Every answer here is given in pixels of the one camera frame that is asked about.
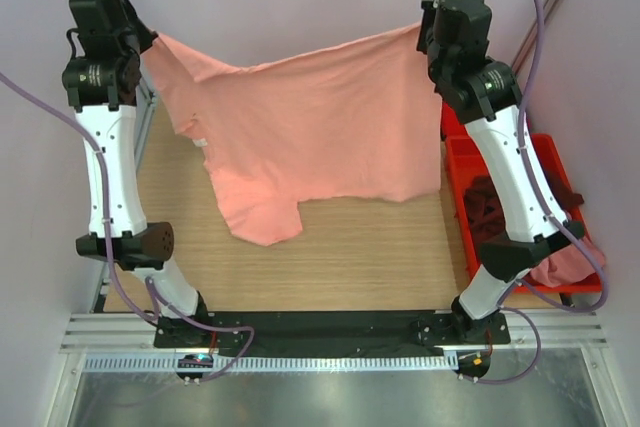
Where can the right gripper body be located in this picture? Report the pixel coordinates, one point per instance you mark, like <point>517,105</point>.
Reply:
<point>438,64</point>

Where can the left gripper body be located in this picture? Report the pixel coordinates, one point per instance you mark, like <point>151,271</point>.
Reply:
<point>131,47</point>

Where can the salmon pink t shirt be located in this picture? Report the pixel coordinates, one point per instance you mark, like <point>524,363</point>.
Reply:
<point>360,119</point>

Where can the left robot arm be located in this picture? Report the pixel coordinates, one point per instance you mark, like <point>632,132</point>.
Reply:
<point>118,231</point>

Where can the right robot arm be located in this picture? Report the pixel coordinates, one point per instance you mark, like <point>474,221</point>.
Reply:
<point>484,94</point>

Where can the folded red t shirt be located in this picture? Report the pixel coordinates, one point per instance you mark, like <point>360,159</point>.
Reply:
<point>450,125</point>

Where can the red plastic bin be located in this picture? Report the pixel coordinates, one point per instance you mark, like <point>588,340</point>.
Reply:
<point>463,162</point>

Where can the dark maroon t shirt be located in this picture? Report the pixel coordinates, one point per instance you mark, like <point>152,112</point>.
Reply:
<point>485,214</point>

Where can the dusty pink t shirt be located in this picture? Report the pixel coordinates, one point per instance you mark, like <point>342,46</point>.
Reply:
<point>565,267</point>

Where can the left corner aluminium post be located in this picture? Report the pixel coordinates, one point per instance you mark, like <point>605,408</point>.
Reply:
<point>145,112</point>

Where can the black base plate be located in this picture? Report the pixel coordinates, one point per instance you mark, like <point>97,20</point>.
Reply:
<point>350,334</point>

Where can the slotted cable duct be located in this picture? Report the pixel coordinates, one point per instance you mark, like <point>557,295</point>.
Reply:
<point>198,364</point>

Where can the aluminium frame rail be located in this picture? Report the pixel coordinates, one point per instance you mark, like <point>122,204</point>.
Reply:
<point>113,332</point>

